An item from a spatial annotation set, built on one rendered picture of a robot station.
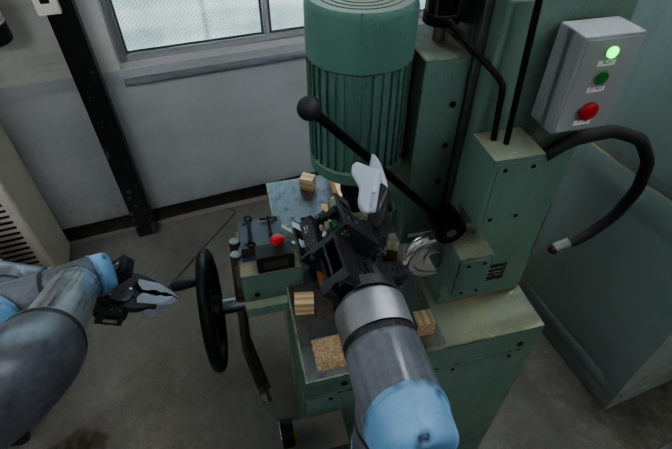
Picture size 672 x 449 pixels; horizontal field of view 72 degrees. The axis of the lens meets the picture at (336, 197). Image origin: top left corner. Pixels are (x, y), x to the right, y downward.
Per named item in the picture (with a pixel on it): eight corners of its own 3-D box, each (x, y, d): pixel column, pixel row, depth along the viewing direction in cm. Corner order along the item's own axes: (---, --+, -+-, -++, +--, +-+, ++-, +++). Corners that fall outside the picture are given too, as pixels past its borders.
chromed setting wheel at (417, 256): (396, 273, 99) (402, 233, 90) (450, 262, 101) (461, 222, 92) (401, 284, 96) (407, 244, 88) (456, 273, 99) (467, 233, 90)
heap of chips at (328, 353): (310, 340, 93) (310, 335, 92) (358, 330, 95) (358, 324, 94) (317, 372, 88) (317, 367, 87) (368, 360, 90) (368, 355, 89)
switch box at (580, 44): (529, 115, 78) (560, 20, 67) (581, 107, 80) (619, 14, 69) (550, 135, 73) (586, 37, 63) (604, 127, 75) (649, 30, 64)
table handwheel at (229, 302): (215, 396, 109) (210, 294, 129) (299, 377, 112) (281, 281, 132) (189, 335, 89) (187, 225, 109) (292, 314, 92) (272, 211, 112)
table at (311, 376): (234, 203, 132) (231, 187, 128) (337, 186, 138) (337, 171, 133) (258, 411, 88) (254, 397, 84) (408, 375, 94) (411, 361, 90)
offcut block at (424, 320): (433, 333, 105) (436, 322, 102) (415, 337, 105) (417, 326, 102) (427, 319, 108) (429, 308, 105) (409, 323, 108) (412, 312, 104)
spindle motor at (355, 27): (302, 139, 94) (293, -22, 73) (384, 128, 97) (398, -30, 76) (320, 195, 82) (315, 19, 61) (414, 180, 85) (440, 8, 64)
